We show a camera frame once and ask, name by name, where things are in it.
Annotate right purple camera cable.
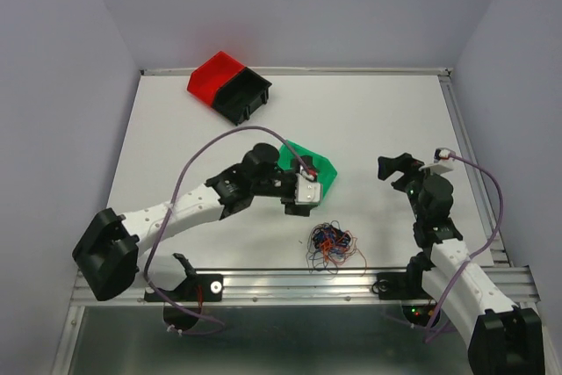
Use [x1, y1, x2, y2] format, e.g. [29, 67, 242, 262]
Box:
[410, 153, 505, 344]

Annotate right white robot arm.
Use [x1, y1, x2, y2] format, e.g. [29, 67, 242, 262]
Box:
[371, 148, 545, 374]

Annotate purple camera cable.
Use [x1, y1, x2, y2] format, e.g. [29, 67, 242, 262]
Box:
[410, 153, 505, 344]
[140, 126, 318, 335]

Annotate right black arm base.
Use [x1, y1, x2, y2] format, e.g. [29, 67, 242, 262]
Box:
[371, 271, 430, 300]

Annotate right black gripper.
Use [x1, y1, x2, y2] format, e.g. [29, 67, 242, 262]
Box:
[376, 153, 443, 220]

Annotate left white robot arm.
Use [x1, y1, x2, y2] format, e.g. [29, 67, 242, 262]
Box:
[72, 143, 323, 301]

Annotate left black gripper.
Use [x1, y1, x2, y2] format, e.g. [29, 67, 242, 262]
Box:
[251, 155, 317, 215]

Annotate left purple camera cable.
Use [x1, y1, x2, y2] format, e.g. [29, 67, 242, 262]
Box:
[140, 126, 318, 335]

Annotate black plastic bin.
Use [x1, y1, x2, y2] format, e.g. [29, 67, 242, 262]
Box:
[212, 68, 272, 126]

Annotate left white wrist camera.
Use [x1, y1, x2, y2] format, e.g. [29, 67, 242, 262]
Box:
[294, 174, 323, 206]

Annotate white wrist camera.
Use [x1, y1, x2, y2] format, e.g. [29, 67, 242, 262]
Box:
[294, 174, 323, 206]
[420, 148, 455, 175]

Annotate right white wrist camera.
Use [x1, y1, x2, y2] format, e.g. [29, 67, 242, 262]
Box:
[420, 148, 455, 175]

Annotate green plastic bin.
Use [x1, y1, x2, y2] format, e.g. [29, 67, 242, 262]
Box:
[277, 141, 338, 199]

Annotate wire bundle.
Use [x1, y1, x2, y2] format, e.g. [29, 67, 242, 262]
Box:
[306, 219, 368, 278]

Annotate red plastic bin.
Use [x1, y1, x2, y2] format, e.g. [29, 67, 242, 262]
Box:
[186, 51, 245, 107]

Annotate aluminium front rail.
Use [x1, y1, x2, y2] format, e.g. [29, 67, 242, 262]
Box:
[70, 266, 540, 306]

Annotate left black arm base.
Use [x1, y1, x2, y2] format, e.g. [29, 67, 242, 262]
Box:
[144, 253, 224, 302]

